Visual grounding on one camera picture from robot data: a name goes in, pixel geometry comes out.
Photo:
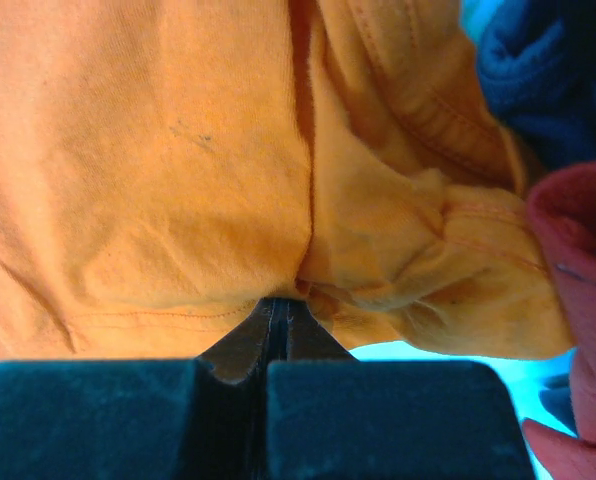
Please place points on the orange t shirt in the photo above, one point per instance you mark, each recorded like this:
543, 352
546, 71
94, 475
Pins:
164, 165

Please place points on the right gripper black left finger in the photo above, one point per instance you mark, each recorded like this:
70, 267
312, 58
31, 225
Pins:
181, 418

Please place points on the grey blue t shirt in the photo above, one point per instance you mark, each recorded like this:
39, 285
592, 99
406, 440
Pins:
536, 63

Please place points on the magenta t shirt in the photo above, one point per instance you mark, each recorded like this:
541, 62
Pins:
562, 213

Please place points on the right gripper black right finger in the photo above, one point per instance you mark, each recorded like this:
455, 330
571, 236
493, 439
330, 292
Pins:
330, 416

